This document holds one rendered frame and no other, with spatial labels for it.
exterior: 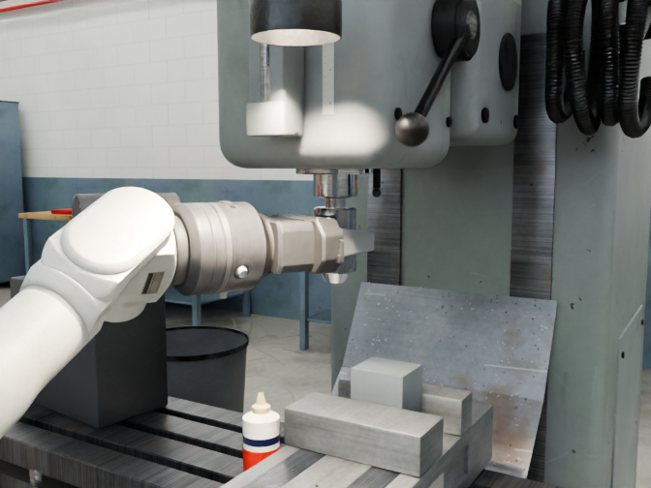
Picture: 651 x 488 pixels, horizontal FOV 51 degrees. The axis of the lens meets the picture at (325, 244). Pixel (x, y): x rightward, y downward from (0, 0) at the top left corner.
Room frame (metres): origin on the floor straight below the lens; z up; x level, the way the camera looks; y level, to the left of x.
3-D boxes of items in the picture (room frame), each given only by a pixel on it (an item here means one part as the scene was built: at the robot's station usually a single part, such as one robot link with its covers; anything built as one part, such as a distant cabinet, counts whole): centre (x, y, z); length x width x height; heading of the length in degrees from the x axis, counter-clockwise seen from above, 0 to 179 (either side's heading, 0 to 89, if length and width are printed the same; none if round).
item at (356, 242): (0.71, -0.03, 1.23); 0.06 x 0.02 x 0.03; 124
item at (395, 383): (0.71, -0.07, 1.07); 0.06 x 0.05 x 0.06; 60
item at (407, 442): (0.66, -0.04, 1.05); 0.15 x 0.06 x 0.04; 60
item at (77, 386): (1.00, 0.36, 1.06); 0.22 x 0.12 x 0.20; 52
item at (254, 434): (0.72, 0.07, 1.01); 0.04 x 0.04 x 0.11
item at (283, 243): (0.69, 0.07, 1.23); 0.13 x 0.12 x 0.10; 34
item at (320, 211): (0.74, -0.01, 1.26); 0.05 x 0.05 x 0.01
